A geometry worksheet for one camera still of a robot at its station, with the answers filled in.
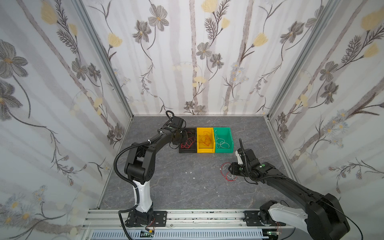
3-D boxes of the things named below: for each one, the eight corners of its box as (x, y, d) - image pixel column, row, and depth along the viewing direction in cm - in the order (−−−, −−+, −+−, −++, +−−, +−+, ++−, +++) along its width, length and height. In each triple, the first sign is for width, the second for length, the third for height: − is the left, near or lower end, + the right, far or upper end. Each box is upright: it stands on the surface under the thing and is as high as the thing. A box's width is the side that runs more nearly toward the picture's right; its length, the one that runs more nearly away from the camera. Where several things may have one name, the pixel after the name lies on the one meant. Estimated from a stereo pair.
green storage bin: (214, 153, 101) (216, 147, 95) (213, 133, 112) (214, 127, 106) (232, 153, 101) (234, 147, 96) (228, 134, 112) (230, 127, 106)
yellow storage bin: (196, 154, 101) (197, 148, 95) (196, 133, 112) (196, 127, 106) (214, 154, 101) (216, 148, 95) (212, 133, 112) (213, 127, 106)
